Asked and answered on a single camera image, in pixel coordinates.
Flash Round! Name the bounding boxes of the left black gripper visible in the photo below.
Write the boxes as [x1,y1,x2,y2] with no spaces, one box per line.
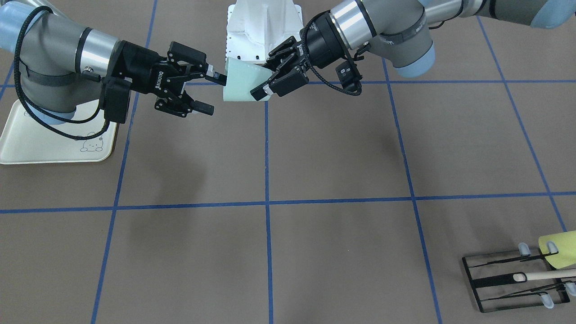
[250,12,348,101]

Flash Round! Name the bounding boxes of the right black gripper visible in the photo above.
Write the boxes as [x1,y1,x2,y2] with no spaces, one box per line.
[107,40,228,118]

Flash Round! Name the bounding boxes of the pale green cup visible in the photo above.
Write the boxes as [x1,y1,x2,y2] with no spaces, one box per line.
[223,57,272,101]

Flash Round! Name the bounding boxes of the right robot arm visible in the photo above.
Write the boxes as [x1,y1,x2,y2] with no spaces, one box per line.
[1,0,227,125]

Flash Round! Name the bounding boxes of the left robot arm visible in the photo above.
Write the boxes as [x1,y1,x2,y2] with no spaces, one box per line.
[250,0,575,100]

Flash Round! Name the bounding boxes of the cream rabbit tray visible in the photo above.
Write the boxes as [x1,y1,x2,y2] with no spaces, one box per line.
[0,100,118,165]

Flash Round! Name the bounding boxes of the yellow cup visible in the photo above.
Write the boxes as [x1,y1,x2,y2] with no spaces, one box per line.
[538,230,576,269]

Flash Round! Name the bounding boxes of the white pedestal column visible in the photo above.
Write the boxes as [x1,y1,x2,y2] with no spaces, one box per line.
[225,0,304,64]

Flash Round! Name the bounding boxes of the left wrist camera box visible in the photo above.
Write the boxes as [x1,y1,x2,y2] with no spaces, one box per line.
[335,60,362,96]

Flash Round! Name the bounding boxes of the black wire cup rack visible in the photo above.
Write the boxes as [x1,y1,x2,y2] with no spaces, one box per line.
[461,243,575,313]

